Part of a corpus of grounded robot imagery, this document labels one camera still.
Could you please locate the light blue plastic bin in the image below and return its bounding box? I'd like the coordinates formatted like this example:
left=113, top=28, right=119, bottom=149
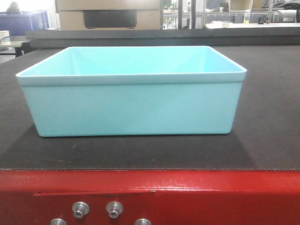
left=16, top=46, right=247, bottom=137

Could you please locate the dark grey conveyor belt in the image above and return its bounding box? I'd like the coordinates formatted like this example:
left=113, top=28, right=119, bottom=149
left=0, top=28, right=300, bottom=171

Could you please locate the silver bolt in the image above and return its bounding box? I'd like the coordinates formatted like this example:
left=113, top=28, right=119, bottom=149
left=106, top=202, right=124, bottom=219
left=134, top=218, right=151, bottom=225
left=72, top=202, right=90, bottom=218
left=50, top=218, right=67, bottom=225

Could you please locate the white background table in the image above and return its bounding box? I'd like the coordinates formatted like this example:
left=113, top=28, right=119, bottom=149
left=204, top=21, right=300, bottom=29

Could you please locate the beige cardboard box machine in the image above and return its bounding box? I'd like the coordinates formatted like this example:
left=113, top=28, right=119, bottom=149
left=55, top=0, right=162, bottom=30

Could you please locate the yellow bottle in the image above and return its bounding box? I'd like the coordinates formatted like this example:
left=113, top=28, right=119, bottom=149
left=243, top=9, right=250, bottom=24

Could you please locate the blue crate background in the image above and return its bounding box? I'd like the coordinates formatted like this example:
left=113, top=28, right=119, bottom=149
left=0, top=10, right=49, bottom=36

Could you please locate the red conveyor end frame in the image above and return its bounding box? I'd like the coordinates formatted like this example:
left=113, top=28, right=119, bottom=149
left=0, top=171, right=300, bottom=225

